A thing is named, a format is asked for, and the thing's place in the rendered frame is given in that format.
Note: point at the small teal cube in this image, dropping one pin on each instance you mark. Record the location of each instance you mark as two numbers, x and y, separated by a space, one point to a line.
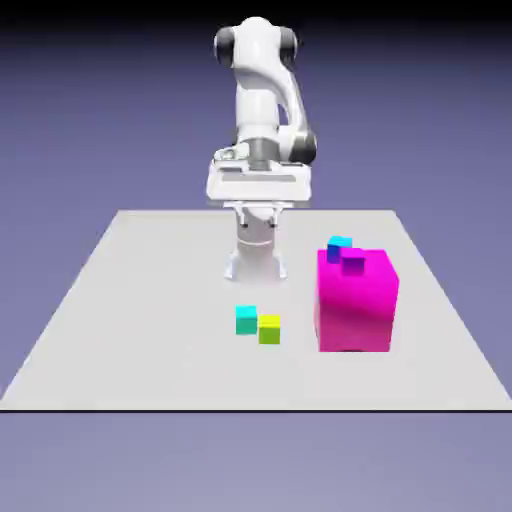
245 320

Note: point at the small yellow-green cube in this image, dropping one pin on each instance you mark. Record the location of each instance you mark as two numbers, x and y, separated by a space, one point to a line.
269 330

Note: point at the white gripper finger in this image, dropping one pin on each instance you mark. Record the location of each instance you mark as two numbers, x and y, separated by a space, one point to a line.
273 218
241 219

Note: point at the large magenta box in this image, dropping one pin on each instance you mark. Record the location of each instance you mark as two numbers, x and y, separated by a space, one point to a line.
356 308

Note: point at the small blue cube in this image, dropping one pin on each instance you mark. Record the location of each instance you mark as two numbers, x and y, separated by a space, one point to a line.
334 247

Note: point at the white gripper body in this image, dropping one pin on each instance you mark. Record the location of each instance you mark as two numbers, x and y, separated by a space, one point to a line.
258 188

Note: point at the small purple cube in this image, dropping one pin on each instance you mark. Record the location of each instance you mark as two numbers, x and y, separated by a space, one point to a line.
353 264

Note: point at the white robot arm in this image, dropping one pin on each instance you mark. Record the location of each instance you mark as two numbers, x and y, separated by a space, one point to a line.
260 80

